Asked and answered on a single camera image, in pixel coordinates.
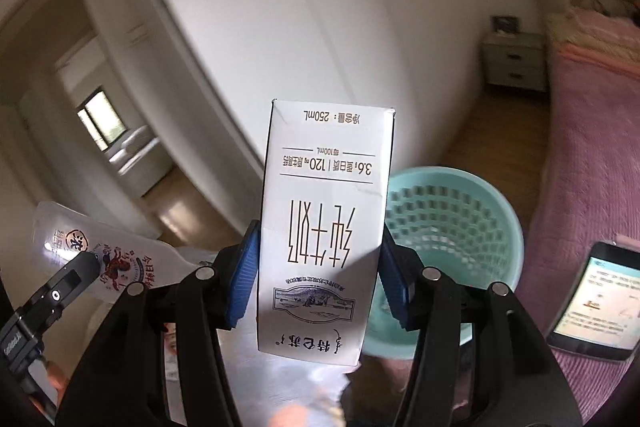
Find dark framed window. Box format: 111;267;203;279
77;89;126;152

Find teal plastic basket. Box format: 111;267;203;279
360;166;525;360

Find white milk carton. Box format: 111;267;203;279
257;99;397;367

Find dark photo frame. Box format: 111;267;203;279
491;15;521;34

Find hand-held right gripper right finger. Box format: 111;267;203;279
377;232;583;427

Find person's left hand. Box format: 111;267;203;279
45;358;71;403

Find folded pink and yellow blankets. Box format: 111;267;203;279
545;7;640;75

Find bed with pink blanket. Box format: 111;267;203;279
520;7;640;427

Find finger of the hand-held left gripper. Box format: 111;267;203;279
15;251;102;333

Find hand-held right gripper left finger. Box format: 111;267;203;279
55;219;261;427

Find grey nightstand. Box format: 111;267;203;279
481;31;548;92

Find white wardrobe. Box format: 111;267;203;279
125;0;501;188

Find light sofa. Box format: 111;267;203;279
107;124;173;198

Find printed packet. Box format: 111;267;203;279
162;322;183;380

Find black smartphone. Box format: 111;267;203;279
546;241;640;362

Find clear plastic bottle printed label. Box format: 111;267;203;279
31;201;221;308

